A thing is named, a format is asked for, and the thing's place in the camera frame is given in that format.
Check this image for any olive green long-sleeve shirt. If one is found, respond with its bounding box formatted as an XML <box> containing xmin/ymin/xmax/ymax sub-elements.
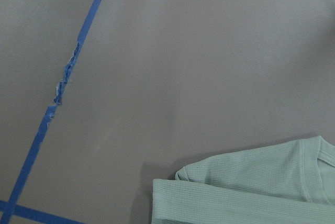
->
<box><xmin>152</xmin><ymin>136</ymin><xmax>334</xmax><ymax>223</ymax></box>

